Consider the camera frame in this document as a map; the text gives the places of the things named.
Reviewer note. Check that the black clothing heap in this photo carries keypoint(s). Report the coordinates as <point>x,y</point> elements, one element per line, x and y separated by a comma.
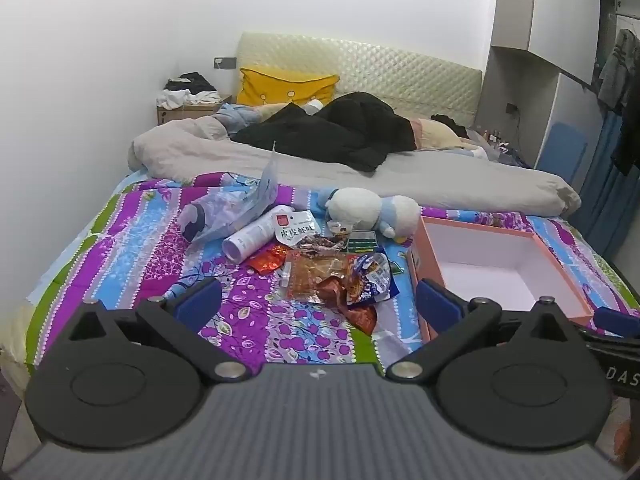
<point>340,130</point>

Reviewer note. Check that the white spray can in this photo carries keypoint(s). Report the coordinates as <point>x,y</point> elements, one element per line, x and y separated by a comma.
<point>250,237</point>

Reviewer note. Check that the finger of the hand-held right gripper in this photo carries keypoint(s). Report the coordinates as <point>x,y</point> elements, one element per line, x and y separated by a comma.
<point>617,320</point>

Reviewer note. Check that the yellow pillow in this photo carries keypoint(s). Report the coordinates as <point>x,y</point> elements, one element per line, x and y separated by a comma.
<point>285,87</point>

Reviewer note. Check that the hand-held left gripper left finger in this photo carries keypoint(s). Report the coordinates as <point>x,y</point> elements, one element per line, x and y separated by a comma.
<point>197,302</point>

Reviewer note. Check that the quilted beige headboard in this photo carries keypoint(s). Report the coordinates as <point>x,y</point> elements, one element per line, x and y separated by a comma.
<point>400,70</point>

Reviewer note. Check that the green snack packet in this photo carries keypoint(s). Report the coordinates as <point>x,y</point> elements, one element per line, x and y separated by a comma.
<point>362,243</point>

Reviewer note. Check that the grey duvet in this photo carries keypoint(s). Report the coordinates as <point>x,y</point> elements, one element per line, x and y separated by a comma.
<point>310,170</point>

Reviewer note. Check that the dark red crumpled packet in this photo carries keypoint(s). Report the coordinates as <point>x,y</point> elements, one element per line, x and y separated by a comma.
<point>360,317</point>

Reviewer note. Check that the dark blue cloth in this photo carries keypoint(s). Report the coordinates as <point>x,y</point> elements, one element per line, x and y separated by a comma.
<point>194,222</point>

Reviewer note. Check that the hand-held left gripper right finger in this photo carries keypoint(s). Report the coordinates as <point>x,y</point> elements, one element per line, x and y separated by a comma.
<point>437,305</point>

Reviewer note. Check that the white and blue plush toy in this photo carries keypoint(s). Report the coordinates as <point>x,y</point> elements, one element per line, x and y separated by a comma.
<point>360,210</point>

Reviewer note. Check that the orange snack packet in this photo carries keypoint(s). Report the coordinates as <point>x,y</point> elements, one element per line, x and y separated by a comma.
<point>312,275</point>

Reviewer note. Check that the black folded garment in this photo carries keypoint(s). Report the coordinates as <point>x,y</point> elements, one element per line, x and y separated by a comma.
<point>192,80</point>

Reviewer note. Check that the floral purple bedsheet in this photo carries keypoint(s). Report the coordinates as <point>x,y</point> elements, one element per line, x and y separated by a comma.
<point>150,260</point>

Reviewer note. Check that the grey snack packet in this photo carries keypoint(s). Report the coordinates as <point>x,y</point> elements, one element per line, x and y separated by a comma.
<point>295,227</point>

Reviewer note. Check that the blue curtain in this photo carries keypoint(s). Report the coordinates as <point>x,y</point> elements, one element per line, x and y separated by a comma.
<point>607,200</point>

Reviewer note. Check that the grey wall socket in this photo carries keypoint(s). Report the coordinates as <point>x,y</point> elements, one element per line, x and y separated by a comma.
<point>225,63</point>

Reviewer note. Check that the white cloth pile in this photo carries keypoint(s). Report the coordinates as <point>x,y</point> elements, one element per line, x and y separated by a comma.
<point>175,97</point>

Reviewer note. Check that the light blue cloth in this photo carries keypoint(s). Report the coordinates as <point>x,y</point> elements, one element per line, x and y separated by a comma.
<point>240,117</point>

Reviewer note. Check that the red snack packet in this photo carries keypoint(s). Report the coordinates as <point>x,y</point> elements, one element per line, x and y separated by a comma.
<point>267,260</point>

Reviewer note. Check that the wooden nightstand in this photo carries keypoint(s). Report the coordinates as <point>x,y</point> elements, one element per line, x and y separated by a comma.
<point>185,114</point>

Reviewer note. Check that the clear plastic bag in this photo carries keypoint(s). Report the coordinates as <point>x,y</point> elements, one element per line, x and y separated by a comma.
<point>235,210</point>

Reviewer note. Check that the row of small bottles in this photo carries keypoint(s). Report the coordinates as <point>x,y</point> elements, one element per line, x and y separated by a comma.
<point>492,142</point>

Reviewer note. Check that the blue snack packet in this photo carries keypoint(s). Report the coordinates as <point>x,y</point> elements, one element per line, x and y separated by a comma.
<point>375,275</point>

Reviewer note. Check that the pink cardboard box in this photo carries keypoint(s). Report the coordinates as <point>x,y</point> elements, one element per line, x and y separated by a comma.
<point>480,260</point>

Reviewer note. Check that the small clear packet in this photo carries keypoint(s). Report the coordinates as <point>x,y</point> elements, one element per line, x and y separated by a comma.
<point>339,226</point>

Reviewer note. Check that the beige pillow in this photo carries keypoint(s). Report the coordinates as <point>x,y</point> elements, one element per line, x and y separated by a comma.
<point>440,137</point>

